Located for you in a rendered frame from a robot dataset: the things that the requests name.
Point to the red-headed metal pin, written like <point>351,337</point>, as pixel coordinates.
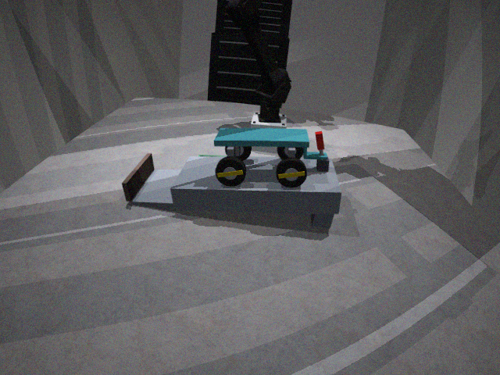
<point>319,141</point>

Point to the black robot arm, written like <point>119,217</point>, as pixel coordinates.
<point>274,80</point>

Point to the grey ramp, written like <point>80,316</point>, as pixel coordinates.
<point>196,187</point>

